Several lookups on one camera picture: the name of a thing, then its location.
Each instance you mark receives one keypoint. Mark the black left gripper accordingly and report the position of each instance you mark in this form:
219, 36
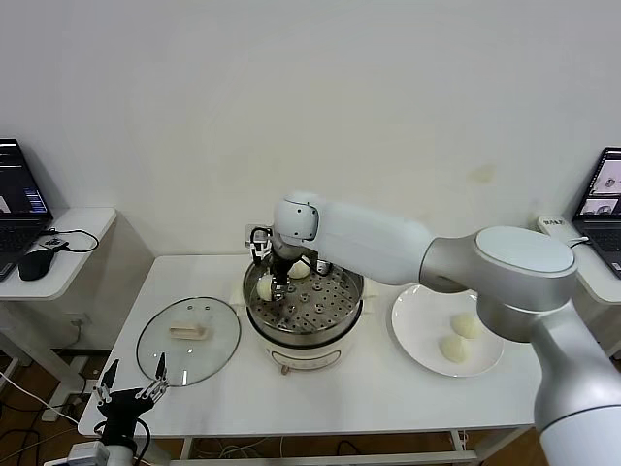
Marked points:
121, 410

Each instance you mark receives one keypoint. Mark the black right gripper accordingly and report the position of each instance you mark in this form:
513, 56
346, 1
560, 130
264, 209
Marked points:
281, 262

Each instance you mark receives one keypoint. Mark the white steamed baozi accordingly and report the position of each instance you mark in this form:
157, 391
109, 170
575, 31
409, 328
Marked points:
301, 271
465, 325
264, 289
454, 348

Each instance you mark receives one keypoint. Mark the round glass pot lid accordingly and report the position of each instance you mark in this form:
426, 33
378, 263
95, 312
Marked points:
213, 349

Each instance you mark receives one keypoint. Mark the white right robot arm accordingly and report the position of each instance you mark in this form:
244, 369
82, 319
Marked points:
369, 238

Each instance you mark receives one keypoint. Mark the cream electric cooker base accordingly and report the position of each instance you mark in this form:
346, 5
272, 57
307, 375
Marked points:
315, 356

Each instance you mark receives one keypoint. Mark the round white plate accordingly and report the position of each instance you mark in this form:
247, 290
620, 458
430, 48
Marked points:
422, 340

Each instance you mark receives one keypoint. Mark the black computer mouse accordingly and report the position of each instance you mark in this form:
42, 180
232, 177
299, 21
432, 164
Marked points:
35, 266

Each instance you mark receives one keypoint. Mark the white side table with mouse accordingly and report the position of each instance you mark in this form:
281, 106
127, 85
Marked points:
82, 228

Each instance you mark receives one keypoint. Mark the black laptop with dark screen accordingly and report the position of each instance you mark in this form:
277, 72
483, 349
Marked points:
19, 194

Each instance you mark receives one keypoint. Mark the small text label sticker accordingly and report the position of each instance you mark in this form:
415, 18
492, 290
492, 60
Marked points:
554, 223

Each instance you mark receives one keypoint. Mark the grey laptop with bright screen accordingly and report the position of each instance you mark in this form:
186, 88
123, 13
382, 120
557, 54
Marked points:
601, 238

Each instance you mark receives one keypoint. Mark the white side table with label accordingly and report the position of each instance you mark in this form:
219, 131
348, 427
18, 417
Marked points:
606, 291

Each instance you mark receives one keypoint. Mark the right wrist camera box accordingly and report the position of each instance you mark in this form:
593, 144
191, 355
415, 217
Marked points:
260, 242

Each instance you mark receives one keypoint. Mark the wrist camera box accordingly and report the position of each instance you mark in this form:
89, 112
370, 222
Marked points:
89, 456
260, 242

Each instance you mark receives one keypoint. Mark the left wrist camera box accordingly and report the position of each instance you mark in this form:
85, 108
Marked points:
89, 456

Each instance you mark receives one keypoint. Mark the white main table frame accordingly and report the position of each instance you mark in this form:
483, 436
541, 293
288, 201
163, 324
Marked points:
339, 456

